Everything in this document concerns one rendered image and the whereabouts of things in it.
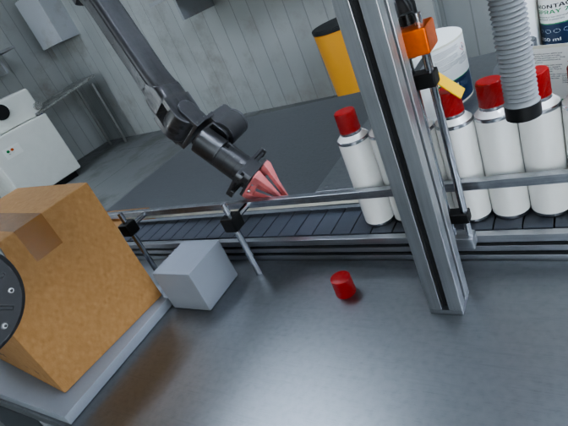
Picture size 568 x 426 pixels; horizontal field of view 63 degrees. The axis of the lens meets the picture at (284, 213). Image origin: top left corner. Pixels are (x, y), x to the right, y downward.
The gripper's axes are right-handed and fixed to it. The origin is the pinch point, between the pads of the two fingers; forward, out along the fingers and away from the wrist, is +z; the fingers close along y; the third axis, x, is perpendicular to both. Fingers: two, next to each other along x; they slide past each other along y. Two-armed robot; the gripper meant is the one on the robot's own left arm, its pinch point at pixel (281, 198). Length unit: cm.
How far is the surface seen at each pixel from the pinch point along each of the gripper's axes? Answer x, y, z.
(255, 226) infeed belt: 9.9, -1.4, -1.2
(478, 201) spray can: -26.8, -3.1, 24.3
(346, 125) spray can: -23.7, -2.4, 2.1
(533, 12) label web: -36, 55, 20
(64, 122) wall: 479, 330, -335
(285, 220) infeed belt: 4.7, 0.0, 3.1
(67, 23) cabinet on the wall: 346, 362, -367
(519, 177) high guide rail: -34.5, -5.1, 24.5
